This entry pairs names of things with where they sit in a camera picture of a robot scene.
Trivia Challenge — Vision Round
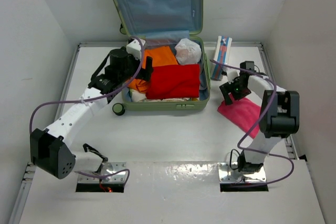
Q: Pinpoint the white first aid box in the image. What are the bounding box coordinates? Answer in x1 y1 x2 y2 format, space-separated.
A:
210 36 232 81

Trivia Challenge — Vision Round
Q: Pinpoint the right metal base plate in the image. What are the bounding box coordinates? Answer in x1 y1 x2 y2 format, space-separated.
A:
217 162 267 185

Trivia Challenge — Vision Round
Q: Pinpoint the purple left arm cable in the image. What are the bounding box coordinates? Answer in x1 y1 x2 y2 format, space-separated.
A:
29 36 145 185

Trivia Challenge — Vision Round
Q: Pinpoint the pink towel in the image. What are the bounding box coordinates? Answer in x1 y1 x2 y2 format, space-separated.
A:
217 98 260 133

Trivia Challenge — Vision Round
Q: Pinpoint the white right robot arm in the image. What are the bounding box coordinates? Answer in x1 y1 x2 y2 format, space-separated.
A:
219 61 300 174

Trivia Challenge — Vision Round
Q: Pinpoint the red cloth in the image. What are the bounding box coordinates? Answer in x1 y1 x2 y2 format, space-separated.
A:
146 64 200 100

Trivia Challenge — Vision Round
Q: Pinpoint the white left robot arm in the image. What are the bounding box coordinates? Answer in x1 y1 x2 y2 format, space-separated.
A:
30 45 153 179

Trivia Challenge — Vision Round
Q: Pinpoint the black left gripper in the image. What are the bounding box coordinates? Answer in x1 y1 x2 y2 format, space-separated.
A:
118 50 152 82

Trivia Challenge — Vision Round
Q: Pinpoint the green suitcase with blue lining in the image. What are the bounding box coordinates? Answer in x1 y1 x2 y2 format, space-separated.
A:
96 0 212 116

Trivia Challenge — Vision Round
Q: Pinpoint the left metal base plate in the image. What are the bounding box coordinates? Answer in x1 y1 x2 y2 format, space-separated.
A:
77 162 129 184

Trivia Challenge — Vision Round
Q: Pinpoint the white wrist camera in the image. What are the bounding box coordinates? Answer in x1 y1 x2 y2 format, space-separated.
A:
222 68 239 83
126 39 145 60

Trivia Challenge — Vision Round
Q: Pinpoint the metal base plate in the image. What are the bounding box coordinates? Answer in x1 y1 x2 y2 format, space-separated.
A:
217 162 267 185
77 162 129 184

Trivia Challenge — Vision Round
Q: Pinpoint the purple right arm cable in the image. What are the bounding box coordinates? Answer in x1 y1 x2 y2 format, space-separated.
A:
209 59 295 186

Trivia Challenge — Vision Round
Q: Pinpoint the white patterned garment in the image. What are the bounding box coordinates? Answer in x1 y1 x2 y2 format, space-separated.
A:
130 89 199 102

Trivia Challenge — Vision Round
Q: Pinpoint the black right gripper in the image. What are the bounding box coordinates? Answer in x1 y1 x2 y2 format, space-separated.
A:
220 77 251 105

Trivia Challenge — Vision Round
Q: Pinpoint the white plastic bag bundle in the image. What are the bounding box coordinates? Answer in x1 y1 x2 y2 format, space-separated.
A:
175 38 202 65

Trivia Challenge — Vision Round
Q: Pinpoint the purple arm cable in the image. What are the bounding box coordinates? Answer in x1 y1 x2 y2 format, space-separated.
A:
209 59 295 186
29 36 145 185

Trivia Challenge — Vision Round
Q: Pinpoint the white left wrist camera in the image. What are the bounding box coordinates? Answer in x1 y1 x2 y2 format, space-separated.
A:
126 39 145 60

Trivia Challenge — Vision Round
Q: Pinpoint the orange shirt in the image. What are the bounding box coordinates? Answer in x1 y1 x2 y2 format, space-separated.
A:
128 46 178 93

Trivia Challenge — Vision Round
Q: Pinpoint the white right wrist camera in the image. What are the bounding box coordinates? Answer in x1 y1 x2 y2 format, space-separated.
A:
222 68 239 83

